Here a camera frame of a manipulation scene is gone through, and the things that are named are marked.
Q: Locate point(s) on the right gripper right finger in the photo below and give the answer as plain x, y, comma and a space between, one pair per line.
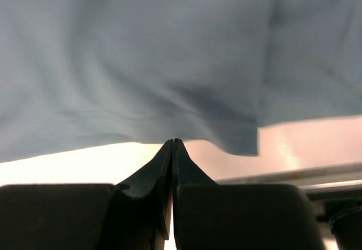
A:
188, 180

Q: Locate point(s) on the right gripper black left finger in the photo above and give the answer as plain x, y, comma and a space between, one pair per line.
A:
139, 213

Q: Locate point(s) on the teal t-shirt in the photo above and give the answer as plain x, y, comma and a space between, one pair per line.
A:
83, 73

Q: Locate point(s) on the aluminium front rail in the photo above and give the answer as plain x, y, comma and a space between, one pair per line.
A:
320, 183

